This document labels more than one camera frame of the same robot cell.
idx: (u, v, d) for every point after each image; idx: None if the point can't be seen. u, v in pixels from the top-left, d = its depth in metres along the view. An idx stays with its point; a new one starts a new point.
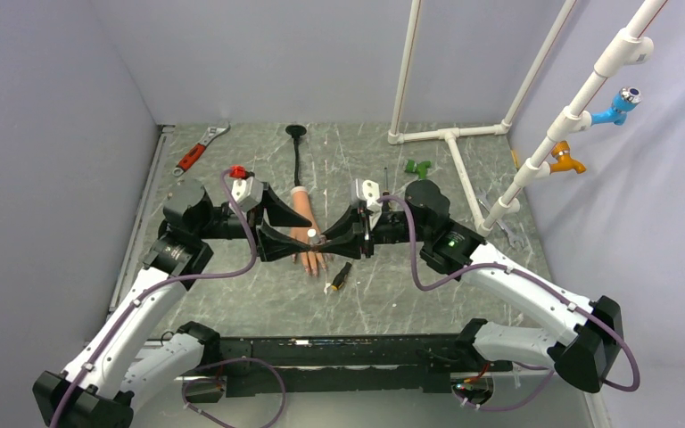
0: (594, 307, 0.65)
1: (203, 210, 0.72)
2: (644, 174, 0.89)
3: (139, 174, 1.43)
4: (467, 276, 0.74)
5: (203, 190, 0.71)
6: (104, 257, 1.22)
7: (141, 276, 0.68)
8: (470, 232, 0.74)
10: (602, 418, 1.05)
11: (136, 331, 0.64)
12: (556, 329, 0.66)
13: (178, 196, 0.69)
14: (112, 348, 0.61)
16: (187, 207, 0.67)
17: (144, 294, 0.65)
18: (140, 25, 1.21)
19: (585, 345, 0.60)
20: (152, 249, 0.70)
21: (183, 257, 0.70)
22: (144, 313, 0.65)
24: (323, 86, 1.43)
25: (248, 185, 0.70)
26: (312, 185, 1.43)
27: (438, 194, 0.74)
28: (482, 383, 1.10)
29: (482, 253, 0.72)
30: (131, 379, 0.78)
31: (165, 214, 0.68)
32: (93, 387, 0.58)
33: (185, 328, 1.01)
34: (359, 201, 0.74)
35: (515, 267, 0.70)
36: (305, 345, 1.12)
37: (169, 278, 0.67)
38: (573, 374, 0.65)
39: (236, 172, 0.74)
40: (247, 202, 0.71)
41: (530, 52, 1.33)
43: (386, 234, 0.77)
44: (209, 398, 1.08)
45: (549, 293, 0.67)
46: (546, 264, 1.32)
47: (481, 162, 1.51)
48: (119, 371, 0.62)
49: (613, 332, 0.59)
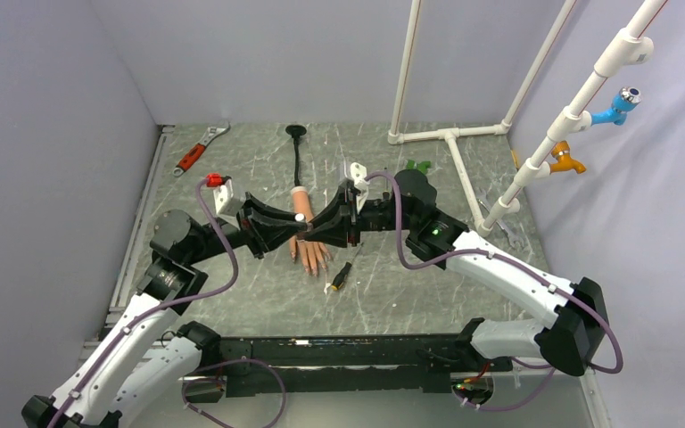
0: (575, 289, 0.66)
1: (193, 242, 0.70)
2: (645, 174, 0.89)
3: (139, 174, 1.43)
4: (451, 264, 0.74)
5: (191, 221, 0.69)
6: (104, 257, 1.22)
7: (134, 302, 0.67)
8: (454, 220, 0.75)
10: (602, 418, 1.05)
11: (124, 359, 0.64)
12: (539, 311, 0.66)
13: (164, 228, 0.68)
14: (99, 376, 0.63)
16: (172, 243, 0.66)
17: (133, 322, 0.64)
18: (140, 26, 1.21)
19: (565, 326, 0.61)
20: (145, 274, 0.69)
21: (176, 284, 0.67)
22: (133, 341, 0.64)
24: (323, 87, 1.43)
25: (229, 189, 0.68)
26: (312, 185, 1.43)
27: (425, 183, 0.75)
28: (482, 383, 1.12)
29: (463, 241, 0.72)
30: (121, 396, 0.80)
31: (152, 247, 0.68)
32: (78, 415, 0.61)
33: (185, 331, 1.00)
34: (347, 182, 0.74)
35: (496, 252, 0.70)
36: (305, 344, 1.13)
37: (161, 304, 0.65)
38: (557, 358, 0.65)
39: (213, 180, 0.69)
40: (233, 205, 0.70)
41: (531, 52, 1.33)
43: (372, 220, 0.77)
44: (210, 399, 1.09)
45: (530, 275, 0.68)
46: (546, 264, 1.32)
47: (481, 162, 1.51)
48: (106, 397, 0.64)
49: (594, 312, 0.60)
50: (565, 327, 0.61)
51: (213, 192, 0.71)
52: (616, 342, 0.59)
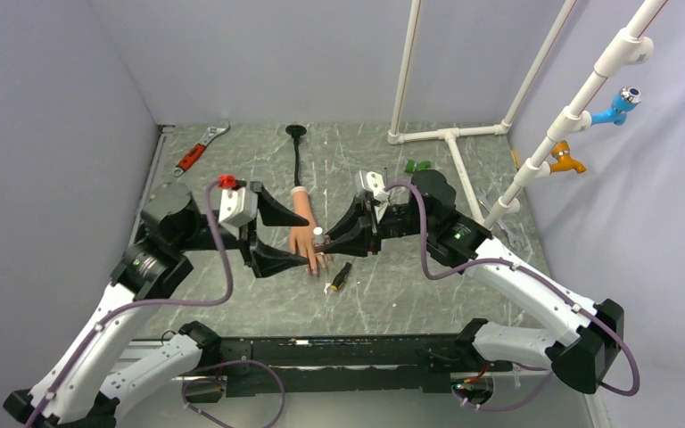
0: (598, 309, 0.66)
1: (188, 219, 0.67)
2: (644, 174, 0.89)
3: (139, 174, 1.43)
4: (472, 271, 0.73)
5: (190, 196, 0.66)
6: (104, 257, 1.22)
7: (108, 294, 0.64)
8: (476, 226, 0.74)
10: (602, 418, 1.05)
11: (98, 357, 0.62)
12: (557, 328, 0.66)
13: (160, 200, 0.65)
14: (74, 376, 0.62)
16: (166, 216, 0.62)
17: (105, 319, 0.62)
18: (139, 26, 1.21)
19: (587, 347, 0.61)
20: (120, 261, 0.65)
21: (155, 269, 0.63)
22: (107, 339, 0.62)
24: (322, 87, 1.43)
25: (240, 202, 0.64)
26: (312, 185, 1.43)
27: (442, 185, 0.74)
28: (482, 384, 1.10)
29: (487, 248, 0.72)
30: (120, 384, 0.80)
31: (142, 217, 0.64)
32: (54, 416, 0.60)
33: (186, 330, 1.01)
34: (366, 193, 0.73)
35: (521, 264, 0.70)
36: (305, 345, 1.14)
37: (135, 301, 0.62)
38: (570, 375, 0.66)
39: (226, 183, 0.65)
40: (239, 218, 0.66)
41: (531, 51, 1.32)
43: (392, 226, 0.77)
44: (210, 399, 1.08)
45: (553, 292, 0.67)
46: (546, 265, 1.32)
47: (481, 162, 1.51)
48: (84, 393, 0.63)
49: (614, 335, 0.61)
50: (586, 348, 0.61)
51: (224, 193, 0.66)
52: (634, 366, 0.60)
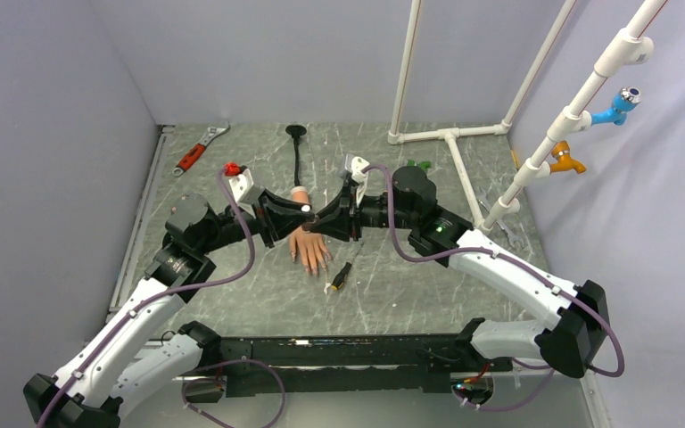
0: (578, 292, 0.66)
1: (208, 226, 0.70)
2: (645, 174, 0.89)
3: (139, 174, 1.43)
4: (455, 261, 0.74)
5: (208, 205, 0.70)
6: (104, 257, 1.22)
7: (142, 286, 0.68)
8: (458, 219, 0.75)
10: (602, 418, 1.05)
11: (128, 341, 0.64)
12: (541, 313, 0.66)
13: (180, 210, 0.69)
14: (103, 358, 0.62)
16: (188, 225, 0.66)
17: (140, 306, 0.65)
18: (141, 26, 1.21)
19: (567, 328, 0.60)
20: (154, 259, 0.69)
21: (184, 270, 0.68)
22: (140, 324, 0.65)
24: (323, 87, 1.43)
25: (249, 177, 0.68)
26: (312, 185, 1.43)
27: (425, 179, 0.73)
28: (482, 383, 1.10)
29: (467, 239, 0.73)
30: (123, 383, 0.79)
31: (168, 228, 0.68)
32: (79, 397, 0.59)
33: (186, 329, 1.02)
34: (346, 174, 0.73)
35: (500, 252, 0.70)
36: (305, 345, 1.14)
37: (169, 289, 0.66)
38: (557, 359, 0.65)
39: (230, 169, 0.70)
40: (252, 194, 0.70)
41: (531, 51, 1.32)
43: (372, 217, 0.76)
44: (210, 398, 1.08)
45: (533, 276, 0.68)
46: (545, 265, 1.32)
47: (481, 162, 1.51)
48: (109, 378, 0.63)
49: (597, 316, 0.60)
50: (566, 329, 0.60)
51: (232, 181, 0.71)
52: (618, 348, 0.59)
